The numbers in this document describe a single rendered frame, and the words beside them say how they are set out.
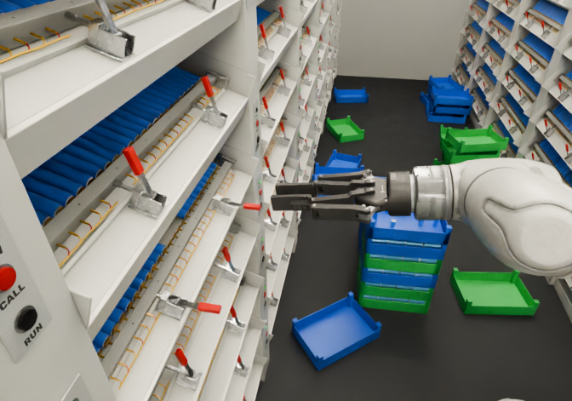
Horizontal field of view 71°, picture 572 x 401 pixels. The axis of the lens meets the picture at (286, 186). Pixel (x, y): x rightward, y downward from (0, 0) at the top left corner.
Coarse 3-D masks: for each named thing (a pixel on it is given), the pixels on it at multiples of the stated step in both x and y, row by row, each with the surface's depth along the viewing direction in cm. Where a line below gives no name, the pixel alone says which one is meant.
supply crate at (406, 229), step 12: (372, 216) 166; (384, 216) 166; (396, 216) 166; (408, 216) 166; (372, 228) 152; (384, 228) 151; (396, 228) 151; (408, 228) 159; (420, 228) 159; (432, 228) 159; (444, 228) 156; (408, 240) 153; (420, 240) 152; (432, 240) 152; (444, 240) 151
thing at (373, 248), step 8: (368, 240) 156; (368, 248) 158; (376, 248) 157; (384, 248) 157; (392, 248) 156; (400, 248) 156; (408, 248) 155; (416, 248) 154; (424, 248) 154; (432, 248) 154; (440, 248) 154; (408, 256) 158; (416, 256) 157; (424, 256) 156; (432, 256) 156; (440, 256) 155
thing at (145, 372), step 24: (240, 168) 98; (240, 192) 92; (216, 216) 83; (168, 240) 74; (216, 240) 78; (192, 264) 72; (144, 288) 64; (168, 288) 66; (192, 288) 68; (144, 336) 59; (168, 336) 60; (144, 360) 56; (144, 384) 54
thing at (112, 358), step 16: (224, 176) 90; (208, 192) 84; (192, 224) 76; (208, 224) 79; (176, 240) 71; (176, 256) 69; (160, 272) 65; (160, 288) 63; (144, 304) 60; (128, 320) 57; (128, 336) 55; (112, 352) 53; (112, 368) 52; (128, 368) 53
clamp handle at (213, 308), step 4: (176, 300) 62; (176, 304) 62; (180, 304) 62; (184, 304) 62; (188, 304) 62; (192, 304) 62; (196, 304) 62; (200, 304) 62; (204, 304) 62; (208, 304) 62; (212, 304) 62; (192, 308) 62; (196, 308) 62; (200, 308) 61; (204, 308) 61; (208, 308) 61; (212, 308) 61; (216, 308) 61; (220, 308) 62; (212, 312) 61; (216, 312) 61
